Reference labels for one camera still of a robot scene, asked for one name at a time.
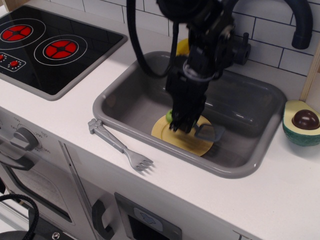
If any black toy stovetop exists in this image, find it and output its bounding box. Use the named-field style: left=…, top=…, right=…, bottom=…
left=0, top=5, right=128, bottom=101

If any black braided cable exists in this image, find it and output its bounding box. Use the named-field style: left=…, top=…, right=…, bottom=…
left=126, top=0, right=180, bottom=78

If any dark grey faucet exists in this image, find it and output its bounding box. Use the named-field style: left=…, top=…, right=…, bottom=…
left=223, top=0, right=320, bottom=75

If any green handled grey spatula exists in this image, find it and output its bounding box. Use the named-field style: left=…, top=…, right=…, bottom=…
left=165, top=109, right=226, bottom=143

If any grey plastic toy fork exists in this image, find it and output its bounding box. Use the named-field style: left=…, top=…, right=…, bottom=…
left=88, top=118, right=154, bottom=172

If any grey oven knob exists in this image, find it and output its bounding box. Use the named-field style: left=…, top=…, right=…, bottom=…
left=10, top=127, right=39, bottom=151

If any black cable lower left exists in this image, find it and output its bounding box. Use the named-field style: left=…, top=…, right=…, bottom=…
left=0, top=193, right=40, bottom=240

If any yellow plastic plate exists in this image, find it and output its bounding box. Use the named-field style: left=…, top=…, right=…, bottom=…
left=151, top=115, right=214, bottom=156

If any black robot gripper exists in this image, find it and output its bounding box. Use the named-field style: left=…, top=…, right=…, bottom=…
left=165, top=56, right=209, bottom=134

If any yellow toy banana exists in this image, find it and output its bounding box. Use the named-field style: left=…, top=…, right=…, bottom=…
left=176, top=38, right=190, bottom=56

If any toy oven door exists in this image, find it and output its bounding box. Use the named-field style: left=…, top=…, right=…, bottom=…
left=0, top=161, right=75, bottom=227

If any grey plastic sink basin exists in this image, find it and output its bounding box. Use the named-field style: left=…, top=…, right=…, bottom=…
left=93, top=62, right=287, bottom=179

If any grey dishwasher panel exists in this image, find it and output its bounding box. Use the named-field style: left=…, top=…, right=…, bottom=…
left=114, top=192, right=182, bottom=240

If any grey oven door handle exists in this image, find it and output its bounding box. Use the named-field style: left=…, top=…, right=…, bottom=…
left=0, top=142, right=35, bottom=171

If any toy avocado half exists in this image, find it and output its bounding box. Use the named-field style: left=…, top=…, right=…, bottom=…
left=282, top=100, right=320, bottom=147

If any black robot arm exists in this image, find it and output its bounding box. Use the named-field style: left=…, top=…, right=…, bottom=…
left=157, top=0, right=235, bottom=133

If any dark grey cabinet handle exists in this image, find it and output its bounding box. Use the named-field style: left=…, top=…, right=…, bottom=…
left=91, top=199, right=115, bottom=240

